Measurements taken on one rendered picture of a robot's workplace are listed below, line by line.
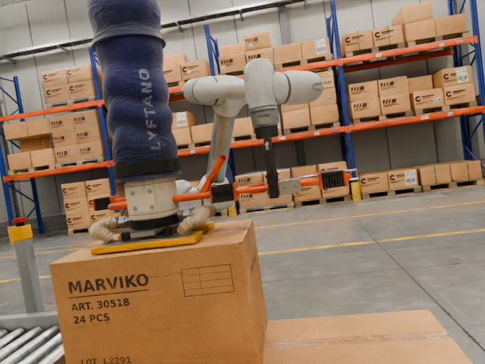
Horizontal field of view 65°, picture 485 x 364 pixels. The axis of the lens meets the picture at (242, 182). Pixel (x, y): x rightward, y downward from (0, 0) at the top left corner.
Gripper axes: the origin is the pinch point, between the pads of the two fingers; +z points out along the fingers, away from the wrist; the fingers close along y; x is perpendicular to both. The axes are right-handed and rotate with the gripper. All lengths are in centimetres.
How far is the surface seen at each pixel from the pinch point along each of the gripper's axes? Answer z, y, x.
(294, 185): -0.2, 3.7, 6.8
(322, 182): -0.2, 3.2, 15.4
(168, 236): 9.8, 12.5, -33.5
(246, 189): -0.9, 3.6, -8.6
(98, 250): 11, 16, -55
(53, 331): 54, -25, -108
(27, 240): 15, -50, -133
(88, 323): 32, 20, -60
